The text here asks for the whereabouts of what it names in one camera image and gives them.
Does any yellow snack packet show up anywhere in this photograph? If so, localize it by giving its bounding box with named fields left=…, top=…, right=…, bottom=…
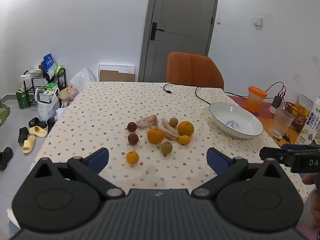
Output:
left=292, top=94, right=314, bottom=120

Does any small peeled pomelo segment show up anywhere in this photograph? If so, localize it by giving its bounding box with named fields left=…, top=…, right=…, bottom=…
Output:
left=136, top=114, right=158, bottom=129

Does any person's right hand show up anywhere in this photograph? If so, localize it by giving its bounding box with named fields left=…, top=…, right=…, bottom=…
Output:
left=301, top=173, right=320, bottom=228

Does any ribbed clear glass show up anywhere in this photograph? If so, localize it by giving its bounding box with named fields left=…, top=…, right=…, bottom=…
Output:
left=269, top=107, right=295, bottom=139

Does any black charging cable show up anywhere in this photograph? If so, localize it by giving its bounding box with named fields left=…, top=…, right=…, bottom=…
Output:
left=264, top=81, right=284, bottom=98

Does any black door handle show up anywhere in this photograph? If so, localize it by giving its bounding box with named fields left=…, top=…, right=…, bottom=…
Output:
left=150, top=22, right=165, bottom=41

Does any black charger with cables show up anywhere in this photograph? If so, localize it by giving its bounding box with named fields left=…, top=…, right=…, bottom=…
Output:
left=279, top=86, right=296, bottom=108

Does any brown paper bag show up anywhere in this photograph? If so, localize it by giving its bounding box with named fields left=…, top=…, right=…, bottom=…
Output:
left=59, top=85, right=75, bottom=101

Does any grey door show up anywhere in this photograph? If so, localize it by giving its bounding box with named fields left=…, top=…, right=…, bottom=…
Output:
left=138, top=0, right=221, bottom=82

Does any brown cardboard sheet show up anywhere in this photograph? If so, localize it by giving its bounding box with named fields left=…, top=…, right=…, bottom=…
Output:
left=99, top=69, right=136, bottom=82

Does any yellow slipper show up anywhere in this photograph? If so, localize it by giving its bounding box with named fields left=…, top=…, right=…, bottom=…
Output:
left=22, top=135, right=37, bottom=153
left=28, top=126, right=47, bottom=137

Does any long black cable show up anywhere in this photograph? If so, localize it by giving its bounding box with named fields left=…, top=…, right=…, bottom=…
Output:
left=164, top=82, right=248, bottom=105

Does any orange printed table mat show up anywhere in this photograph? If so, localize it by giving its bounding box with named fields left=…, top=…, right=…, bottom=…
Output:
left=229, top=95, right=300, bottom=151

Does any large peeled pomelo segment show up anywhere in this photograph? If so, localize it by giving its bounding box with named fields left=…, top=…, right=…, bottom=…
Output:
left=156, top=118, right=181, bottom=140

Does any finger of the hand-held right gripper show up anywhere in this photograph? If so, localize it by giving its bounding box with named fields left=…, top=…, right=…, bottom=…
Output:
left=259, top=146, right=296, bottom=167
left=281, top=143, right=320, bottom=153

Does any black metal shoe rack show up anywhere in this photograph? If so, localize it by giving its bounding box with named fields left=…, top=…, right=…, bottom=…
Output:
left=23, top=68, right=66, bottom=108

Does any white milk carton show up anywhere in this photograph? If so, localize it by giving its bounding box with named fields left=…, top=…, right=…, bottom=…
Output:
left=295, top=96, right=320, bottom=145

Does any white plastic bag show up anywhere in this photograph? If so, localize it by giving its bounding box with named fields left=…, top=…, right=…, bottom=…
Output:
left=35, top=87, right=60, bottom=122

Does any orange leather chair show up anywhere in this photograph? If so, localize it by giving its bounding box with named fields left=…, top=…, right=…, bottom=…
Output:
left=166, top=51, right=225, bottom=91

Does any blue plastic bag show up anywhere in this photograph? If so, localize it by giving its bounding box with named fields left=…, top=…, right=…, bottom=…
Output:
left=43, top=53, right=56, bottom=78

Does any dotted white tablecloth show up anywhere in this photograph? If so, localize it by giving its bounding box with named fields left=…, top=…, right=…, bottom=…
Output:
left=6, top=81, right=310, bottom=228

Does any white bowl with blue rim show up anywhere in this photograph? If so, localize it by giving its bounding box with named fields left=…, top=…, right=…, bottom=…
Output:
left=209, top=102, right=264, bottom=140

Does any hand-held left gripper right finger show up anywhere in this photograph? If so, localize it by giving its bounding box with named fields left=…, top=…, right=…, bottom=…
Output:
left=191, top=147, right=287, bottom=200

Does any clear plastic bag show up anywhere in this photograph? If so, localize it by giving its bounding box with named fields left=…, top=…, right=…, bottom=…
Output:
left=69, top=68, right=96, bottom=93

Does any orange lidded jar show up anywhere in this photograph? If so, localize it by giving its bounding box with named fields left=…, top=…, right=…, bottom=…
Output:
left=245, top=86, right=268, bottom=113

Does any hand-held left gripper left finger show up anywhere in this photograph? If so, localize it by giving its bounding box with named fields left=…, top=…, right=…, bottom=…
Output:
left=32, top=147, right=125, bottom=200

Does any white board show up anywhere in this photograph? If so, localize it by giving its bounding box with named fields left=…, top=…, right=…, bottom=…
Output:
left=97, top=64, right=136, bottom=82

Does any large orange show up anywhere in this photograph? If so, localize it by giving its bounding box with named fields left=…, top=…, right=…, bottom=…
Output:
left=177, top=121, right=195, bottom=137
left=147, top=127, right=165, bottom=145

